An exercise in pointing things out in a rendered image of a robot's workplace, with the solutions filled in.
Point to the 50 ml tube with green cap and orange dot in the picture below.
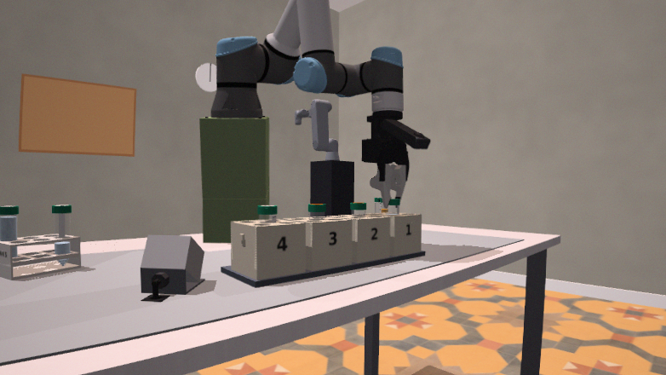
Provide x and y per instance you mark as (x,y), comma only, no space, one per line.
(316,211)

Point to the beige bucket adapter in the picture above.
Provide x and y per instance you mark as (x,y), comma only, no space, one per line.
(406,233)
(268,250)
(328,242)
(371,237)

